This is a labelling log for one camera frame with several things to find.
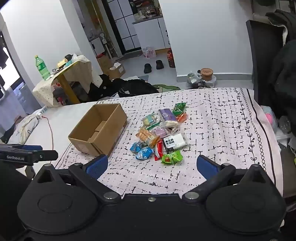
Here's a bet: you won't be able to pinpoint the white kitchen cabinet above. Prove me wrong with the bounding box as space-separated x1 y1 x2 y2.
132 16 171 50

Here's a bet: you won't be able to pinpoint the row of kitchen bottles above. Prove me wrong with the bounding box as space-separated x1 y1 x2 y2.
134 0 162 20

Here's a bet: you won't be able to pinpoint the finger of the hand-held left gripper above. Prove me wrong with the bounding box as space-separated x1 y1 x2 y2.
32 150 59 162
0 144 43 152

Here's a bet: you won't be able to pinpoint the pale purple snack packet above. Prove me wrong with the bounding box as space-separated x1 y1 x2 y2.
154 127 171 139

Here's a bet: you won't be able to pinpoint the hanging coats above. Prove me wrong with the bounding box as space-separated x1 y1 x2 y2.
266 9 296 121

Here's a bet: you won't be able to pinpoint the green floor mat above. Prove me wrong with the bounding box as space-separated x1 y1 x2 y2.
153 84 181 92

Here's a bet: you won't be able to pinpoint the white stand fan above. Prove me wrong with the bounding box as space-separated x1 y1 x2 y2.
99 32 114 58

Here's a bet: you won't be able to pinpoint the brown cardboard box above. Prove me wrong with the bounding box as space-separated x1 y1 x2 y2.
68 103 128 157

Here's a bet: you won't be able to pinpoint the black bag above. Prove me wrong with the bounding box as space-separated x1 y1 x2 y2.
118 79 160 95

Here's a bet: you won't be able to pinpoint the purple bread packet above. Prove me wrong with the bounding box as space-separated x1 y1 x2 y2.
158 108 179 128

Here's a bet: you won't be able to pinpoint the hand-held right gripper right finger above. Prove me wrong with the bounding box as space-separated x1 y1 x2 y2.
183 155 273 204

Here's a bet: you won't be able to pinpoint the black and white packet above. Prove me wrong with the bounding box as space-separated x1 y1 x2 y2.
162 133 189 153

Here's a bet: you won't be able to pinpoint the patterned pillow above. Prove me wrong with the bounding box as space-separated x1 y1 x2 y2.
5 113 40 145

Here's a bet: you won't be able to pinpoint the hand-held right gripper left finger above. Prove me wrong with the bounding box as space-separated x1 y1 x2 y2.
35 155 121 204

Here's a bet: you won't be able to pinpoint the window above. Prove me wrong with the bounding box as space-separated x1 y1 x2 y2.
0 30 26 98

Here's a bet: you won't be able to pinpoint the clear plastic bag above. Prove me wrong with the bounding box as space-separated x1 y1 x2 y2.
187 72 201 87

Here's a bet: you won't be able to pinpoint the black framed glass door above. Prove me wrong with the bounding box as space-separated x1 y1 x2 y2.
102 0 141 54

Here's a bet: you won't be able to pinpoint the blue snack packet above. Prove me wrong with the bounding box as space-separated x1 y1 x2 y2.
130 141 147 153
136 147 154 160

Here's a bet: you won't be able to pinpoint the dotted cream tablecloth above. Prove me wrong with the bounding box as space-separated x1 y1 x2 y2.
32 56 93 107

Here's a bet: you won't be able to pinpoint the green plastic bottle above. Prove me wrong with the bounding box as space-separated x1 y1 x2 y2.
35 55 51 80

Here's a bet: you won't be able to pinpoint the pink pack of water bottles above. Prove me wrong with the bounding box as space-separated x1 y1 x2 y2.
142 46 156 58

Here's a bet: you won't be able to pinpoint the dark green snack packet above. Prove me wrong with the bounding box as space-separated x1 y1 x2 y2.
172 103 187 116

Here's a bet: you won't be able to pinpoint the black clothing pile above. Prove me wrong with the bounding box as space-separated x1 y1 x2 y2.
88 74 125 102

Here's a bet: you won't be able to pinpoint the brown lidded jar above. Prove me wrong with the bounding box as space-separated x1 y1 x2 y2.
200 68 216 81

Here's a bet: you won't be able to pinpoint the lime green snack packet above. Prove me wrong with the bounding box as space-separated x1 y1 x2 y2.
161 150 184 164

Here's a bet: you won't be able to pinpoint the clear green striped packet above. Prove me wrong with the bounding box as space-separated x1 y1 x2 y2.
146 122 162 131

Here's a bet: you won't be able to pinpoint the red cable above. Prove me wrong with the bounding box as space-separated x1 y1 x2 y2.
40 116 56 151

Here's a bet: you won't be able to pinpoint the orange cracker packet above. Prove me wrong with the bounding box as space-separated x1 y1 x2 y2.
138 127 160 147

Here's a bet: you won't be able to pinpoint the small open floor carton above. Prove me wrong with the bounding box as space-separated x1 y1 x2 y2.
109 62 126 79

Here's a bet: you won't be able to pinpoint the clear yellow cake packet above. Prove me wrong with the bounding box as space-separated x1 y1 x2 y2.
142 115 158 127

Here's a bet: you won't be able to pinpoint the red snack packet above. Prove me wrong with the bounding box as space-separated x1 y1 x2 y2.
154 140 163 161

